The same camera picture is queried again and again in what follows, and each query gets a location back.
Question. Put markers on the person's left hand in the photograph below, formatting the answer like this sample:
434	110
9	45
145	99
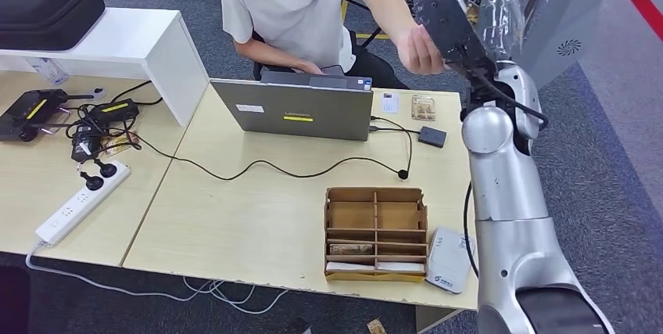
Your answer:
419	52

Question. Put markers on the person's right hand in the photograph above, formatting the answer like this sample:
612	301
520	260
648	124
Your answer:
311	67

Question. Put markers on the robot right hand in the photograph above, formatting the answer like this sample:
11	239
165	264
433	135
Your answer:
500	15

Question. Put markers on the dark smartphone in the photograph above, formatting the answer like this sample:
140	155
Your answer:
332	70

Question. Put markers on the white ID card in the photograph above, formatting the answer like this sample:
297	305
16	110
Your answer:
390	102

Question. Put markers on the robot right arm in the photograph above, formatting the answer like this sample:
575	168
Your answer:
510	192

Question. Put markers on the person's right forearm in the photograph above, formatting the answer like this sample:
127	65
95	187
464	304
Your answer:
269	54

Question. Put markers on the person's left forearm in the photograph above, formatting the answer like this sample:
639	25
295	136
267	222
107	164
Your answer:
393	15

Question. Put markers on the person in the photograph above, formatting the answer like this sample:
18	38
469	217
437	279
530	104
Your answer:
290	10

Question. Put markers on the wooden card organizer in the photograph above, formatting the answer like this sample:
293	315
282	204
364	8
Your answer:
352	215

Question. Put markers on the brown patterned card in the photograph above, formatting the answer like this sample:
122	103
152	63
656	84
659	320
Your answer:
351	249

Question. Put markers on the white card stack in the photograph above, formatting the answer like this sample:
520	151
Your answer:
349	267
400	267

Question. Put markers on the grey card reader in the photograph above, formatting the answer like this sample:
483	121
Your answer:
448	264

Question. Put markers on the grey laptop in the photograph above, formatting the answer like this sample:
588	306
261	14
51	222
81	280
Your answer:
300	111

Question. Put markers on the yellow floor tape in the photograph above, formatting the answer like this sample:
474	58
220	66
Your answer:
377	36

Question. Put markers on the black office chair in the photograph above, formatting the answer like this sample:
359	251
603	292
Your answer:
257	68

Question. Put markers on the grey kiosk stand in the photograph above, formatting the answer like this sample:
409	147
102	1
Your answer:
564	20

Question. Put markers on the small black hub box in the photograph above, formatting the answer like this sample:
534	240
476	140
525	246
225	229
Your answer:
432	137

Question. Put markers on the red barrier belt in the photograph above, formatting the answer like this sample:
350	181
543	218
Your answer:
639	2

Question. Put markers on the white desk shelf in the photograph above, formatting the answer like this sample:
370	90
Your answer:
129	36

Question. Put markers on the black adapter with yellow label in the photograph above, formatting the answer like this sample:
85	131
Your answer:
113	112

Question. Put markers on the black round plug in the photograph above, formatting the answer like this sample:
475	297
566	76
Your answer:
92	183
107	169

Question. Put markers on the small black adapter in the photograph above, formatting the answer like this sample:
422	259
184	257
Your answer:
82	150

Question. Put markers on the clear plastic bottle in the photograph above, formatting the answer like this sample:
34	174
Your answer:
52	71

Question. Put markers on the white power strip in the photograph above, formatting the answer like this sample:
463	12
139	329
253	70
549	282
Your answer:
80	206

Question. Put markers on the black hard carry case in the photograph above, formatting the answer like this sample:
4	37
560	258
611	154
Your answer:
46	5

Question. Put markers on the black device with yellow label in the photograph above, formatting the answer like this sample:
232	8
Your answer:
27	113

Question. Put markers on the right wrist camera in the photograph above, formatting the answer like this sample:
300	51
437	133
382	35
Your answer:
445	20

